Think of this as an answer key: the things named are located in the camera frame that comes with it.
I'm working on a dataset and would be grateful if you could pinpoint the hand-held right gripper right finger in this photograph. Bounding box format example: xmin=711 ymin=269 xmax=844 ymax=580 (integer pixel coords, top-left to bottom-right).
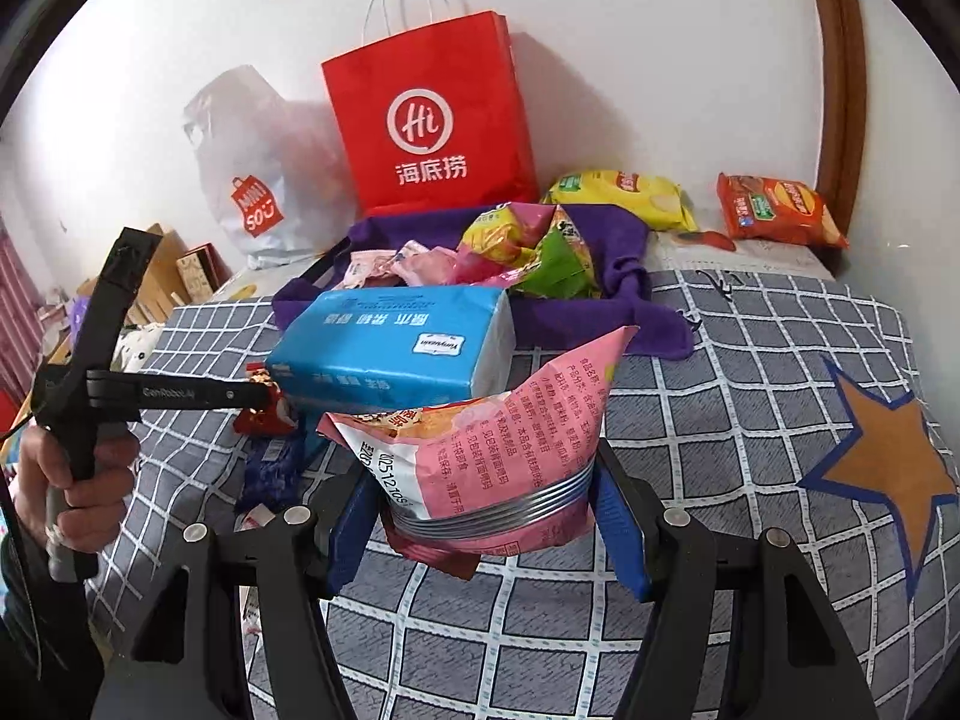
xmin=595 ymin=450 xmax=878 ymax=720

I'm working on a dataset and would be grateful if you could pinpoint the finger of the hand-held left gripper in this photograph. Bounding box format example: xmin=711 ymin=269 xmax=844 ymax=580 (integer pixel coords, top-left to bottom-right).
xmin=86 ymin=369 xmax=275 ymax=412

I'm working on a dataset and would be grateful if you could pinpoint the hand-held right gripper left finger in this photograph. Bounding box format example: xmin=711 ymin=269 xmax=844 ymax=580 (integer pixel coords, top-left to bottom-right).
xmin=97 ymin=476 xmax=383 ymax=720

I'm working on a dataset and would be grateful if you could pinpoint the small red snack packet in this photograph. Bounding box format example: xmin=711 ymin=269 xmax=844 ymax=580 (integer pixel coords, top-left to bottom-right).
xmin=234 ymin=364 xmax=297 ymax=436

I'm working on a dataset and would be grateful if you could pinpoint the large pink snack bag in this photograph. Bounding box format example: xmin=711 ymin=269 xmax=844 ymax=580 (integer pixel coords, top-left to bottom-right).
xmin=321 ymin=326 xmax=642 ymax=580

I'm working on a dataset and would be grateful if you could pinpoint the purple towel covered basket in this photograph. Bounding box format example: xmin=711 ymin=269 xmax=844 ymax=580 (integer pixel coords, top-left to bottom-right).
xmin=271 ymin=202 xmax=695 ymax=361

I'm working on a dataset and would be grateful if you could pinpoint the pale pink snack packet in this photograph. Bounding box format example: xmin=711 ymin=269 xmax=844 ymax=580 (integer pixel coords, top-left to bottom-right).
xmin=341 ymin=247 xmax=398 ymax=292

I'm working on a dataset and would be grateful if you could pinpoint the person's left forearm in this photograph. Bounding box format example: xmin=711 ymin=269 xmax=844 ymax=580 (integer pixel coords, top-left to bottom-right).
xmin=0 ymin=525 xmax=110 ymax=720

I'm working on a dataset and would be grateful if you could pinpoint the person's left hand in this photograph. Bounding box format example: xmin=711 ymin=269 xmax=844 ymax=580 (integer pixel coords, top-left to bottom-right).
xmin=15 ymin=420 xmax=140 ymax=563

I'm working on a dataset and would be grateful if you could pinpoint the pink curtain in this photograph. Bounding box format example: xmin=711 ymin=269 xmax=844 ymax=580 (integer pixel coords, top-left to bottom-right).
xmin=0 ymin=217 xmax=46 ymax=391

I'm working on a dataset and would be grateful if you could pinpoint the dark blue snack packet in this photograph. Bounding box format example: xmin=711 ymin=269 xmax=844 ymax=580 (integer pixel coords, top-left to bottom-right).
xmin=238 ymin=431 xmax=308 ymax=515

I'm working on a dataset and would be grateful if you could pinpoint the brown cardboard box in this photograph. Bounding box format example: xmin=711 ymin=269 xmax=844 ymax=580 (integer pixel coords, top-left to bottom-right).
xmin=75 ymin=223 xmax=192 ymax=323

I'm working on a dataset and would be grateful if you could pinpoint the tan box with red edge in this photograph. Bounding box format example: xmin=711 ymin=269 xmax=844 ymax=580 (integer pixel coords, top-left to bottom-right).
xmin=176 ymin=244 xmax=230 ymax=293

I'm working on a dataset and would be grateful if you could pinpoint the grey checkered bedsheet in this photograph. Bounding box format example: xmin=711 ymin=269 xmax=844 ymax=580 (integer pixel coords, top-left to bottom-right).
xmin=75 ymin=266 xmax=960 ymax=720

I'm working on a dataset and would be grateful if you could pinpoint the blue tissue pack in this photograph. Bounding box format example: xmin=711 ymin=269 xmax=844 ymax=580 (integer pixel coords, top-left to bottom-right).
xmin=266 ymin=285 xmax=517 ymax=413

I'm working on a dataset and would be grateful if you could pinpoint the white plastic shopping bag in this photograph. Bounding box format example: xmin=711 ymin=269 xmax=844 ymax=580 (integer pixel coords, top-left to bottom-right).
xmin=184 ymin=66 xmax=361 ymax=271

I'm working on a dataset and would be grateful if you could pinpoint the green snack bag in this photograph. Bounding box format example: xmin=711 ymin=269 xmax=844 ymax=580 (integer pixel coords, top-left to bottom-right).
xmin=517 ymin=206 xmax=601 ymax=299

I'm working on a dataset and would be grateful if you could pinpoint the pink candy packet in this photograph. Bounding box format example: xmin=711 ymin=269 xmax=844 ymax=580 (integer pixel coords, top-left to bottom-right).
xmin=397 ymin=240 xmax=470 ymax=287

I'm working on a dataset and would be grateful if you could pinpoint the white printed mat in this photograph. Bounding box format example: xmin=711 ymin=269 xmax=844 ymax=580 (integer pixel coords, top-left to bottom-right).
xmin=225 ymin=229 xmax=833 ymax=301

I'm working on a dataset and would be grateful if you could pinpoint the yellow and pink snack bag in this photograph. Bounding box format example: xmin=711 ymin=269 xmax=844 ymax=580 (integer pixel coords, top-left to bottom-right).
xmin=459 ymin=202 xmax=556 ymax=267

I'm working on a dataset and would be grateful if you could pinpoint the yellow chips bag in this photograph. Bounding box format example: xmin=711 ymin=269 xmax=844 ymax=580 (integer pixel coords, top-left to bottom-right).
xmin=541 ymin=169 xmax=700 ymax=233

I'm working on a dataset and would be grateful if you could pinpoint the orange chips bag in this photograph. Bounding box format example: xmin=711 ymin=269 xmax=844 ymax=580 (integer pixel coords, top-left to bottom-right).
xmin=716 ymin=172 xmax=850 ymax=250

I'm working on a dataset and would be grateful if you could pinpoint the red paper shopping bag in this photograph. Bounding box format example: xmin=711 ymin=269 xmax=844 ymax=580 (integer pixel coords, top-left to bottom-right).
xmin=321 ymin=0 xmax=539 ymax=217

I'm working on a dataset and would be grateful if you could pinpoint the brown wooden door frame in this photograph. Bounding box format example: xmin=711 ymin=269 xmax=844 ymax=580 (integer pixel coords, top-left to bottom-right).
xmin=801 ymin=0 xmax=871 ymax=237

